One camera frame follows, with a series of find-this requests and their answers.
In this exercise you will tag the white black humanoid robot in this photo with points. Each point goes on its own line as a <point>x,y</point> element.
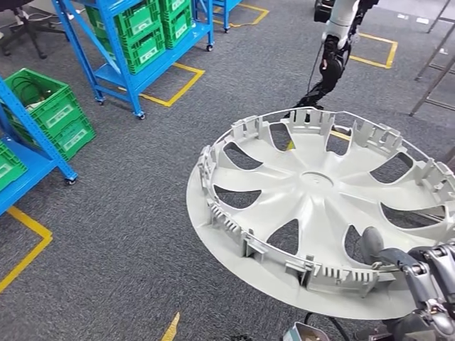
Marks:
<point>339,23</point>

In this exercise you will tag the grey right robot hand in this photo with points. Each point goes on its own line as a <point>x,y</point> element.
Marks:
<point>437,282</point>

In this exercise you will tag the blue metal shelf rack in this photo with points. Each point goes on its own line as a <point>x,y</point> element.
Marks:
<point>227,5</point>
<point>117,77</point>
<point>28,174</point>

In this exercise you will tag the grey plastic wheel hubcap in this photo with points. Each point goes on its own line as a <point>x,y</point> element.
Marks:
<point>320,207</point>

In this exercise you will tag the black office chair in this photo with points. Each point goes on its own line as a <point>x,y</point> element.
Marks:
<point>30,28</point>

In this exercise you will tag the grey metal tube frame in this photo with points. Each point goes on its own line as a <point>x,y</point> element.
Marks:
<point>433,84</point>

